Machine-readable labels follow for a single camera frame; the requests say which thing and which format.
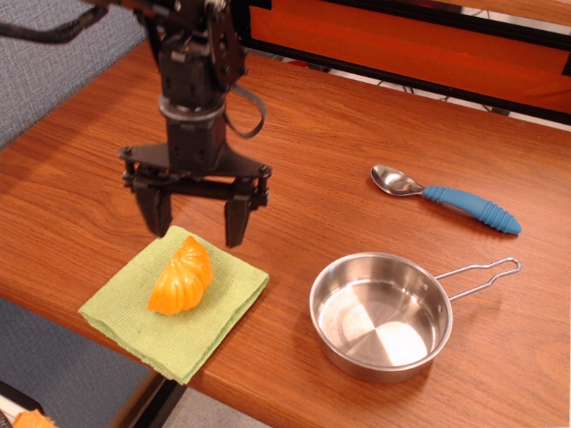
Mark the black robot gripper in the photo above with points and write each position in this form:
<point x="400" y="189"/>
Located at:
<point x="195" y="160"/>

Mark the orange plastic toy half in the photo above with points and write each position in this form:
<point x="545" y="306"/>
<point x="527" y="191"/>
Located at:
<point x="183" y="283"/>

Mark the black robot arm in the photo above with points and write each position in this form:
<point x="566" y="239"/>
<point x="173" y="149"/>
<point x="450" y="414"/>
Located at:
<point x="200" y="60"/>

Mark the green folded towel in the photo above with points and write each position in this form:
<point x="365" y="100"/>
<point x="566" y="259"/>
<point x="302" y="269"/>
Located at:
<point x="175" y="346"/>

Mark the black table leg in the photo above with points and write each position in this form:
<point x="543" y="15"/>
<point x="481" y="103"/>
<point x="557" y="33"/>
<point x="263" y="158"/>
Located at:
<point x="149" y="404"/>

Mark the small stainless steel pan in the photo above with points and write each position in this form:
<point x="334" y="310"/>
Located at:
<point x="382" y="318"/>

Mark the orange object at corner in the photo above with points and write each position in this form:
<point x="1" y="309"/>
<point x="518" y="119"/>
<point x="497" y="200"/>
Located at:
<point x="32" y="419"/>

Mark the blue handled metal spoon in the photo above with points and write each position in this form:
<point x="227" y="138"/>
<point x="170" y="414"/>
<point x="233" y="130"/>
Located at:
<point x="396" y="183"/>

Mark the orange panel black frame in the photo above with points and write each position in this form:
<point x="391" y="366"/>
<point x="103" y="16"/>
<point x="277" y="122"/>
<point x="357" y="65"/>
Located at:
<point x="512" y="55"/>

